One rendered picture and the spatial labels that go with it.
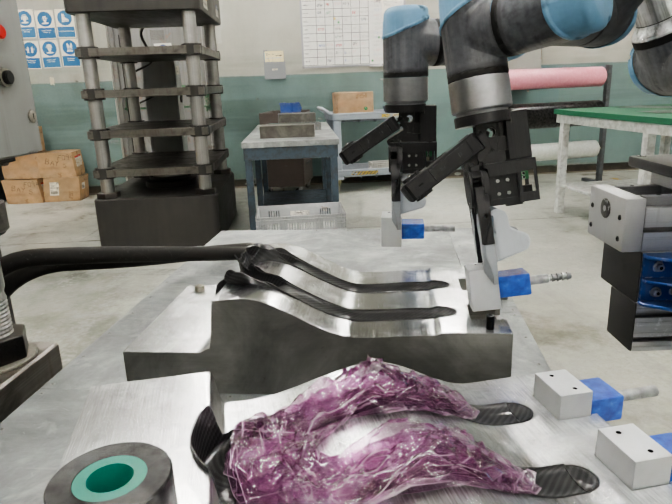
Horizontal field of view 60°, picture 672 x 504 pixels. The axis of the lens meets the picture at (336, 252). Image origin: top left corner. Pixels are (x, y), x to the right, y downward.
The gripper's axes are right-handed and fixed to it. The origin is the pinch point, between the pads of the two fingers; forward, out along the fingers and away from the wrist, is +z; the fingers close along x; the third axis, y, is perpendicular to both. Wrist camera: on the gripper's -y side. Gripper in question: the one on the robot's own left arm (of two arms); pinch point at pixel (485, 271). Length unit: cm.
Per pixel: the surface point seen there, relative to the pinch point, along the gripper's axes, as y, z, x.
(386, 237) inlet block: -13.2, -3.3, 26.2
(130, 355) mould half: -47.4, 3.5, -6.4
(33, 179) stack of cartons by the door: -413, -66, 535
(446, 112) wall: 53, -70, 649
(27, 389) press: -71, 9, 3
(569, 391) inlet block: 4.6, 9.7, -18.4
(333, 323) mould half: -20.4, 3.3, -3.9
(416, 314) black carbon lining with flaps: -9.7, 4.9, 1.3
